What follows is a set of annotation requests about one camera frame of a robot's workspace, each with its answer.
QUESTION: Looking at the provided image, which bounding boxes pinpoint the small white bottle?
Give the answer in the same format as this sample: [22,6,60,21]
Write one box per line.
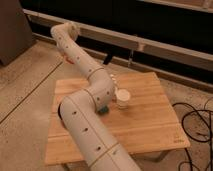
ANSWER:
[111,76,118,88]

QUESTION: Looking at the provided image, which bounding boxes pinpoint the grey cabinet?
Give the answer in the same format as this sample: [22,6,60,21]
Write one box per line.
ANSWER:
[0,0,36,66]

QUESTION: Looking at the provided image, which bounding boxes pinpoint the orange pepper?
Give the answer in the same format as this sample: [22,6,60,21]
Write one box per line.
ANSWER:
[64,57,74,64]

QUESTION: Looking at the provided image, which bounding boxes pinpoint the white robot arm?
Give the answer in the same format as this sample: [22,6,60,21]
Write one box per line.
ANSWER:
[51,22,141,171]

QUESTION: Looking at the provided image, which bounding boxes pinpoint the black cables on floor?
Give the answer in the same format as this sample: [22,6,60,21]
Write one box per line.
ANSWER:
[171,96,213,171]

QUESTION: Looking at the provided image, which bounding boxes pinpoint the black bowl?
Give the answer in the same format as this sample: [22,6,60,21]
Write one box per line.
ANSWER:
[57,103,64,125]

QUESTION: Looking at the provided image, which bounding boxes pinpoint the green sponge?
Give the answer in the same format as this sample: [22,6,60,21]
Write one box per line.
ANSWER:
[98,106,109,115]

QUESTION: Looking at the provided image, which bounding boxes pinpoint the white plastic cup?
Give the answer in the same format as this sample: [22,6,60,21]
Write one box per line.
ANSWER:
[116,89,131,108]

